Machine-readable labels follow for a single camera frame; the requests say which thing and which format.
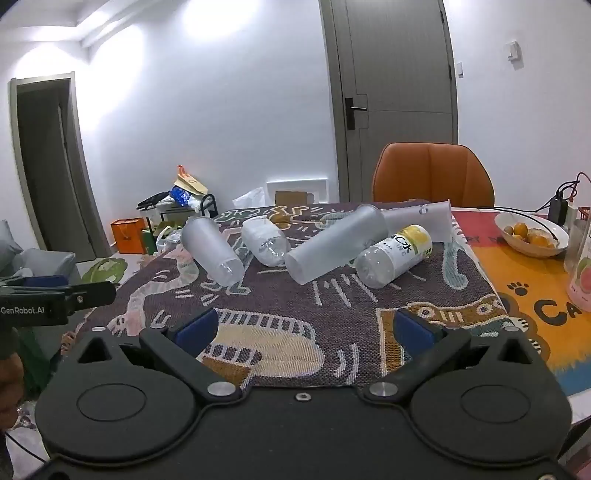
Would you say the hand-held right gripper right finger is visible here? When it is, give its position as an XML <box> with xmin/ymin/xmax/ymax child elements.
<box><xmin>358</xmin><ymin>308</ymin><xmax>551</xmax><ymax>401</ymax></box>

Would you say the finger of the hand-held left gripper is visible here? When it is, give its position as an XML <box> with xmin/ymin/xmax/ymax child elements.
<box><xmin>65</xmin><ymin>281</ymin><xmax>117</xmax><ymax>320</ymax></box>
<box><xmin>0</xmin><ymin>275</ymin><xmax>70</xmax><ymax>293</ymax></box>

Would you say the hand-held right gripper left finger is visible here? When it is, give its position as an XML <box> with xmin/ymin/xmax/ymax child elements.
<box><xmin>60</xmin><ymin>308</ymin><xmax>244</xmax><ymax>403</ymax></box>

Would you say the short frosted plastic cup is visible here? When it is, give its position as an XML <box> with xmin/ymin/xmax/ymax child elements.
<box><xmin>180</xmin><ymin>216</ymin><xmax>245</xmax><ymax>285</ymax></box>

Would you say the clear plastic cup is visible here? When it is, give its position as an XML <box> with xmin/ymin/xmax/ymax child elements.
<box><xmin>381</xmin><ymin>199</ymin><xmax>454</xmax><ymax>244</ymax></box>

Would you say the tall frosted plastic cup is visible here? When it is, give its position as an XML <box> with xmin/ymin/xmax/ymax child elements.
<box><xmin>284</xmin><ymin>204</ymin><xmax>390</xmax><ymax>286</ymax></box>

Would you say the grey sofa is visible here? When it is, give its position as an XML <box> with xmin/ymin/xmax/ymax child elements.
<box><xmin>0</xmin><ymin>220</ymin><xmax>81</xmax><ymax>289</ymax></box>

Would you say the green leaf shaped mat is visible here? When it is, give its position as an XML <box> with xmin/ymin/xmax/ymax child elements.
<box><xmin>80</xmin><ymin>257</ymin><xmax>129</xmax><ymax>285</ymax></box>

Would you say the orange gift box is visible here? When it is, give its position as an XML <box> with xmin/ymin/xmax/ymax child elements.
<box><xmin>110</xmin><ymin>218</ymin><xmax>147</xmax><ymax>254</ymax></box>

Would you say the yellow label plastic bottle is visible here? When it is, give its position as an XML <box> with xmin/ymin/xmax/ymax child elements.
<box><xmin>354</xmin><ymin>224</ymin><xmax>434</xmax><ymax>289</ymax></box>

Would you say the printed woven blanket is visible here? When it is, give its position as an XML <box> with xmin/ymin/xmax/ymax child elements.
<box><xmin>69</xmin><ymin>199</ymin><xmax>539</xmax><ymax>387</ymax></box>

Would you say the crumpled clear plastic bottle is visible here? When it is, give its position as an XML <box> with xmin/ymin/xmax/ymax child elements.
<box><xmin>242</xmin><ymin>217</ymin><xmax>289</xmax><ymax>267</ymax></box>

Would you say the dark open doorway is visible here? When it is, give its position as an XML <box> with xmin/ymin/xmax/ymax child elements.
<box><xmin>9</xmin><ymin>73</ymin><xmax>112</xmax><ymax>264</ymax></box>

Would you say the orange paw print table mat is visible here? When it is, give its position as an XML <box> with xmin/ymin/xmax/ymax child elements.
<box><xmin>450</xmin><ymin>209</ymin><xmax>591</xmax><ymax>398</ymax></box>

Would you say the black storage rack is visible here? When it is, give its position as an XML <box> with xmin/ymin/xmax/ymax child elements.
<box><xmin>137</xmin><ymin>193</ymin><xmax>219</xmax><ymax>232</ymax></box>

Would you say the blue white plastic bag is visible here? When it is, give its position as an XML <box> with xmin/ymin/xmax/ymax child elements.
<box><xmin>170</xmin><ymin>185</ymin><xmax>205</xmax><ymax>209</ymax></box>

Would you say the white fruit bowl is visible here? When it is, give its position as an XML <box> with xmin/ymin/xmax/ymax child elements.
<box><xmin>494</xmin><ymin>211</ymin><xmax>570</xmax><ymax>257</ymax></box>

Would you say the brown paper bag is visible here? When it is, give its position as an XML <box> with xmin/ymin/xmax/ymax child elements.
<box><xmin>174</xmin><ymin>165</ymin><xmax>209</xmax><ymax>196</ymax></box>

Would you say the pile of oranges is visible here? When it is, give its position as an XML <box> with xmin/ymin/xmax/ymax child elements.
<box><xmin>504</xmin><ymin>222</ymin><xmax>560</xmax><ymax>246</ymax></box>

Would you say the orange leather chair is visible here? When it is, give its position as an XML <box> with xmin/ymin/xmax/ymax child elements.
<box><xmin>372</xmin><ymin>143</ymin><xmax>496</xmax><ymax>208</ymax></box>

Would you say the black power adapter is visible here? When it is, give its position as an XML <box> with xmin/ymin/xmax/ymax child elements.
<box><xmin>549</xmin><ymin>196</ymin><xmax>574</xmax><ymax>223</ymax></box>

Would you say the grey door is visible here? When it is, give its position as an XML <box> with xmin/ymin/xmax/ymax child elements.
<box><xmin>321</xmin><ymin>0</ymin><xmax>459</xmax><ymax>204</ymax></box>

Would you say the black cable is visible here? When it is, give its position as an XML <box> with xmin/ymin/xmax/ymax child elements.
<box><xmin>489</xmin><ymin>182</ymin><xmax>580</xmax><ymax>217</ymax></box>

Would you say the red cable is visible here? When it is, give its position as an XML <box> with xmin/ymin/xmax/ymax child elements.
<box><xmin>567</xmin><ymin>172</ymin><xmax>591</xmax><ymax>204</ymax></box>

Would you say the black door lock handle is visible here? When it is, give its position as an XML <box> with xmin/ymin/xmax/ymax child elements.
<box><xmin>344</xmin><ymin>97</ymin><xmax>370</xmax><ymax>131</ymax></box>

